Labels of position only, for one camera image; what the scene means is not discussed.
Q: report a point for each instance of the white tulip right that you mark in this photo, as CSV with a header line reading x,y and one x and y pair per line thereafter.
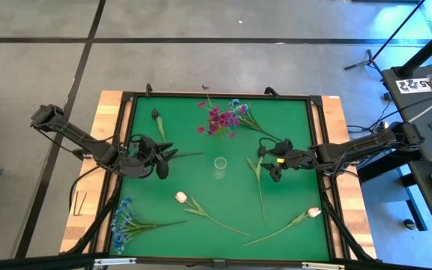
x,y
314,212

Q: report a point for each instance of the silver rig bracket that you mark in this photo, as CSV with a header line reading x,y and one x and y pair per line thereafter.
x,y
114,261
323,266

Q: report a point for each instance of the thick black pole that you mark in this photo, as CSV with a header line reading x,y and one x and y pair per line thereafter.
x,y
426,50

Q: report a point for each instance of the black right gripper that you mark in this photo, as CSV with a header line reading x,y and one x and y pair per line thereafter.
x,y
296,159

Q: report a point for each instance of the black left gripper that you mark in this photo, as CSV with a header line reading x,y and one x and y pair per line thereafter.
x,y
143,161

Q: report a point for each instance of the black overhead rig beam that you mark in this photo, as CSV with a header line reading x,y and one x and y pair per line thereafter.
x,y
32,262

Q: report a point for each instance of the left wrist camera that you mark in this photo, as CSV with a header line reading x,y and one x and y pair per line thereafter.
x,y
162,169

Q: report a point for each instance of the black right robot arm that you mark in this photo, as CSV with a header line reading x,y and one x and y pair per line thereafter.
x,y
358,146

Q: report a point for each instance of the black caster wheel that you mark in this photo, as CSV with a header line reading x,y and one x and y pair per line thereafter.
x,y
410,224

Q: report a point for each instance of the green table mat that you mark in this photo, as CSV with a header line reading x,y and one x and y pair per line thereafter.
x,y
238,202

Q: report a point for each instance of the pink artificial tulip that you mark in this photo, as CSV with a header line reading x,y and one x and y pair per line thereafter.
x,y
180,197

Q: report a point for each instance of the black table frame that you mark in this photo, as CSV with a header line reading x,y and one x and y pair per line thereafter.
x,y
219,94

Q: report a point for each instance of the black light stand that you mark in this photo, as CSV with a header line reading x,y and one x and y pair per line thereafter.
x,y
369,60

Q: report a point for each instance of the white printed label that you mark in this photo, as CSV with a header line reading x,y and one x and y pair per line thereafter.
x,y
414,85

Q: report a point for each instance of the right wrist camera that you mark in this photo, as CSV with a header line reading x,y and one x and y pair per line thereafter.
x,y
276,174

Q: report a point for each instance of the clear glass vase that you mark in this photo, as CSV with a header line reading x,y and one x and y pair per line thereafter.
x,y
220,168

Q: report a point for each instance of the dark artificial tulip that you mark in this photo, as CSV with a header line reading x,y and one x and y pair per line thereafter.
x,y
155,113
261,187

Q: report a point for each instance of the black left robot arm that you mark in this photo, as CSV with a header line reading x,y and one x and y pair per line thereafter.
x,y
88,144

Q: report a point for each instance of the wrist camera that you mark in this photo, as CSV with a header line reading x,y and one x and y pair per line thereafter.
x,y
276,174
162,169

